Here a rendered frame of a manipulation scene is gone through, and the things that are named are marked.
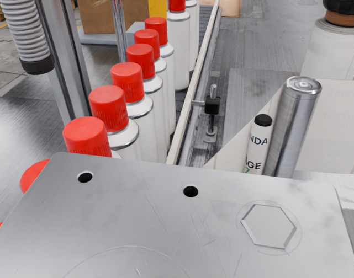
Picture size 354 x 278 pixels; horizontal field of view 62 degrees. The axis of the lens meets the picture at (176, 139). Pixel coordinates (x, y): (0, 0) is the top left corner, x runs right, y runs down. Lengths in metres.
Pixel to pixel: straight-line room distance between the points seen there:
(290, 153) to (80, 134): 0.25
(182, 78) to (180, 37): 0.09
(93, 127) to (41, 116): 0.53
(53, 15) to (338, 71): 0.44
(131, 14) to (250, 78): 0.52
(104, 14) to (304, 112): 0.88
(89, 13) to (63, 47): 0.66
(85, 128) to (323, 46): 0.40
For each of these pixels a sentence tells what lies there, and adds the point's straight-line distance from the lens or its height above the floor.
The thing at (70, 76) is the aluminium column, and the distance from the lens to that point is 0.49.
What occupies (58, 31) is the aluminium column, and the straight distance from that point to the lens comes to 0.46.
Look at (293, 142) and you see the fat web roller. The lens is 0.37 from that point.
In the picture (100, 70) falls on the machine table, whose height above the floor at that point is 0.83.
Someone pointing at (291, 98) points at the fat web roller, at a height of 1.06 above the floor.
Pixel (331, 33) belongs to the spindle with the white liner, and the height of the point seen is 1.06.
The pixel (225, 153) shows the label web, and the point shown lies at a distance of 0.25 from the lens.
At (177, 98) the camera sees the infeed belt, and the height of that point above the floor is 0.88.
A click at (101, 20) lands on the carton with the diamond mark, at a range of 1.12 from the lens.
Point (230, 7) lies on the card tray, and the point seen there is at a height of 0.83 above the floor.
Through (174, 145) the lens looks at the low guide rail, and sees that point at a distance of 0.47.
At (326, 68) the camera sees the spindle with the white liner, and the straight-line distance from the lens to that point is 0.54.
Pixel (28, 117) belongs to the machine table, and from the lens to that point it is 0.77.
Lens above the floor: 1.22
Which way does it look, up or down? 40 degrees down
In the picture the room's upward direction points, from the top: 1 degrees counter-clockwise
